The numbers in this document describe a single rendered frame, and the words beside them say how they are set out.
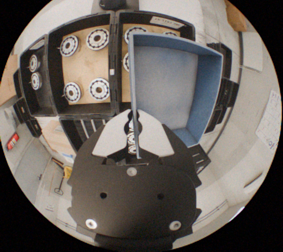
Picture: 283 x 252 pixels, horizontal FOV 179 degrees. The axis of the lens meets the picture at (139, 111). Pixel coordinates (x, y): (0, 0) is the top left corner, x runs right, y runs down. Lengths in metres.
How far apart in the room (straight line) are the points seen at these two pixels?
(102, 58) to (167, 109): 0.33
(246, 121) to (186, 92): 2.93
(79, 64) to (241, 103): 3.23
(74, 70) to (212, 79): 0.49
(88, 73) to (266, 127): 3.19
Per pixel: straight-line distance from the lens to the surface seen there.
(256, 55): 3.00
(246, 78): 3.07
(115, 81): 0.31
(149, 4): 0.70
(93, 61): 0.43
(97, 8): 0.63
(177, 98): 0.21
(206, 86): 0.20
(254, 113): 3.00
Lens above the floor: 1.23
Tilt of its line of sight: 60 degrees down
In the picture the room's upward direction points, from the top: 165 degrees clockwise
